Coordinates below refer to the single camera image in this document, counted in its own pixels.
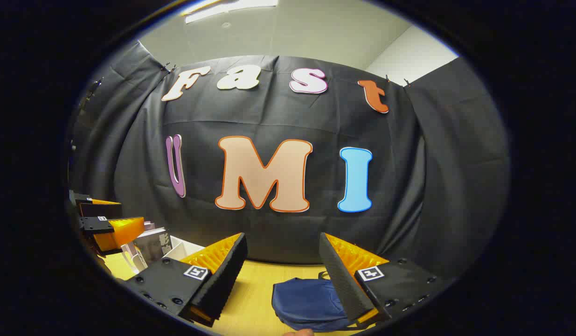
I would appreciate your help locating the black backdrop cloth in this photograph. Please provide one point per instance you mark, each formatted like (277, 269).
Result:
(269, 116)

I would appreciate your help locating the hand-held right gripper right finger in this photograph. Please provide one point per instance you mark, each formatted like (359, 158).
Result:
(343, 284)

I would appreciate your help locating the white bookshelf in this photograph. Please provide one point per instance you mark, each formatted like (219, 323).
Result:
(185, 247)

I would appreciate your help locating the dark grey cover book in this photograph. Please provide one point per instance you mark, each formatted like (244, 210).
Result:
(152, 245)

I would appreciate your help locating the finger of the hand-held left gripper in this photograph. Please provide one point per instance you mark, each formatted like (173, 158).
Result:
(101, 211)
(96, 225)

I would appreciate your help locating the ceiling light panel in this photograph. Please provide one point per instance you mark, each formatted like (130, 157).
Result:
(232, 7)

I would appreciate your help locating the blue schoolbag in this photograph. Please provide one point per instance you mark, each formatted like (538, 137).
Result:
(306, 301)

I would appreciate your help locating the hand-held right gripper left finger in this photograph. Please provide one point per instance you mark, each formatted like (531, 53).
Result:
(227, 275)

